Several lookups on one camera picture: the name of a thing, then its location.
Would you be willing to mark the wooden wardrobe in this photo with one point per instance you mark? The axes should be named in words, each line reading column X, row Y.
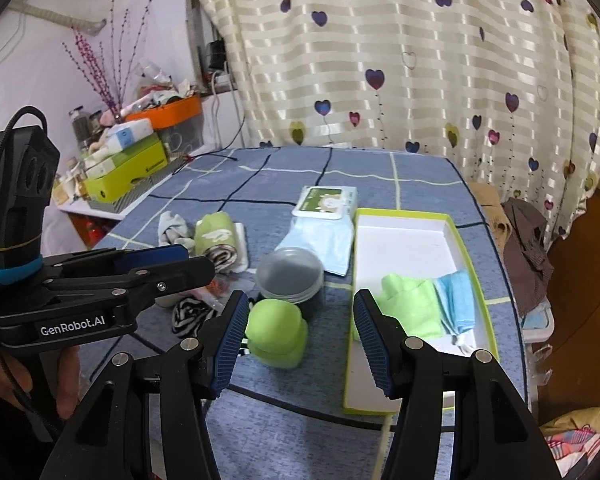
column 585, row 285

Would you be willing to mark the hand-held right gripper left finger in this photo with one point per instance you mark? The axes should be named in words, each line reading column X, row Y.
column 227, row 345

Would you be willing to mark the lime green cloth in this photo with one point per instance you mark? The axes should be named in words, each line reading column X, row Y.
column 275, row 330

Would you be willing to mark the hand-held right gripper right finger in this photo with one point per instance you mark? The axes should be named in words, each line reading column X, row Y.
column 372, row 345

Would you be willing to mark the orange plastic bin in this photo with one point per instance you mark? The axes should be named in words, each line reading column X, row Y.
column 175, row 110

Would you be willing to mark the heart print striped curtain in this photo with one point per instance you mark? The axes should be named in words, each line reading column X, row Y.
column 380, row 35

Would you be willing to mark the decorative purple branches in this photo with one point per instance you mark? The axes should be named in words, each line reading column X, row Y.
column 97, row 70

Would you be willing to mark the tan garment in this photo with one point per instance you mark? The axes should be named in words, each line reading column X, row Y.
column 487, row 200

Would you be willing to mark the green white wet wipes pack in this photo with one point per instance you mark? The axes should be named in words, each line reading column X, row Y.
column 325, row 202

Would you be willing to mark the black white striped cloth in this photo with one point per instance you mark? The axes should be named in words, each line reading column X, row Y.
column 190, row 315

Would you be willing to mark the white rolled cloth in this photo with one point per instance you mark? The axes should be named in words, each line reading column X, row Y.
column 240, row 245

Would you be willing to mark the grey white sock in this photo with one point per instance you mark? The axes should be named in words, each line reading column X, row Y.
column 172, row 227

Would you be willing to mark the folded green towel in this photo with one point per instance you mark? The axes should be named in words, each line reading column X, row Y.
column 415, row 305

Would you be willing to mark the plaid blanket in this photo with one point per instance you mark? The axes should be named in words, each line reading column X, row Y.
column 575, row 440

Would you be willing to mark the blue checked bedsheet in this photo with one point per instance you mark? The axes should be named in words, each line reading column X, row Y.
column 280, row 175

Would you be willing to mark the white and blue box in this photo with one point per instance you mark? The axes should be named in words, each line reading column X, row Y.
column 127, row 135

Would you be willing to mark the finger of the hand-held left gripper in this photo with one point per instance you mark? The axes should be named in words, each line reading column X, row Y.
column 180, row 280
column 150, row 258

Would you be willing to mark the person's left hand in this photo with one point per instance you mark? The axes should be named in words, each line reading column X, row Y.
column 5, row 380

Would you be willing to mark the folded light blue towel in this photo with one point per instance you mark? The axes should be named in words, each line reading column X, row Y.
column 455, row 300

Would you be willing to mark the white plastic bin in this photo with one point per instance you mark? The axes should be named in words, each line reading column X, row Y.
column 537, row 332

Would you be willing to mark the dark glass jar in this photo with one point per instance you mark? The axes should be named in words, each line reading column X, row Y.
column 79, row 125

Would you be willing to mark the beige sock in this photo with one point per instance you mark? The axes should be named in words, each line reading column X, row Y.
column 215, row 235

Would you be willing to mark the round clear plastic container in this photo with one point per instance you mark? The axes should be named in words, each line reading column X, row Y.
column 290, row 272

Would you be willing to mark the brown garment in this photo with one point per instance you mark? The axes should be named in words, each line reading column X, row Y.
column 525, row 250

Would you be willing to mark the white box with green rim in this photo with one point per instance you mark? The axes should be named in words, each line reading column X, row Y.
column 410, row 245

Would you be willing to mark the green cardboard box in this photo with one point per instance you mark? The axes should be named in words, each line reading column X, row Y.
column 125, row 175

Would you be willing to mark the light blue cloth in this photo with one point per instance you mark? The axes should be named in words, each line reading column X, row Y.
column 325, row 240

